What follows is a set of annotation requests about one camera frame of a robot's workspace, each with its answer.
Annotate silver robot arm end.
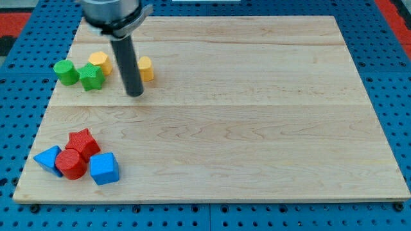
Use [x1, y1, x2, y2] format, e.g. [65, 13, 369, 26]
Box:
[80, 0, 153, 41]

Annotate green star block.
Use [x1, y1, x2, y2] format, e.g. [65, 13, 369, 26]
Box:
[78, 63, 105, 91]

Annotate yellow hexagon block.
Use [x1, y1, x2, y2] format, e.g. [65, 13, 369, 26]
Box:
[88, 51, 113, 76]

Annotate red star block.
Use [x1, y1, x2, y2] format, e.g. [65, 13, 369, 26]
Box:
[65, 128, 101, 163]

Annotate wooden board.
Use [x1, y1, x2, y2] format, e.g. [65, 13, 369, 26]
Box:
[13, 16, 410, 204]

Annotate yellow rounded block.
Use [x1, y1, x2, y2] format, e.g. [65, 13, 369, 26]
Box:
[137, 56, 154, 81]

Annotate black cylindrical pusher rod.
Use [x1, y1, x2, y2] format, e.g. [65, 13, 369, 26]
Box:
[110, 36, 144, 97]

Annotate blue cube block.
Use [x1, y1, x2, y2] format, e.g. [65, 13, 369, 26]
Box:
[89, 152, 119, 185]

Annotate green cylinder block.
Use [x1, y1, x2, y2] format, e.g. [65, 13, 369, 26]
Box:
[53, 60, 80, 86]

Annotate red cylinder block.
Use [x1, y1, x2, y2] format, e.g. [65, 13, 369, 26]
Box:
[55, 149, 87, 180]

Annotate blue triangle block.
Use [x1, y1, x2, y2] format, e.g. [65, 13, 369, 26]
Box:
[33, 146, 63, 178]

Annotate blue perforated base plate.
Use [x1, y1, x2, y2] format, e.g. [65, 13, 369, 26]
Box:
[1, 1, 410, 230]

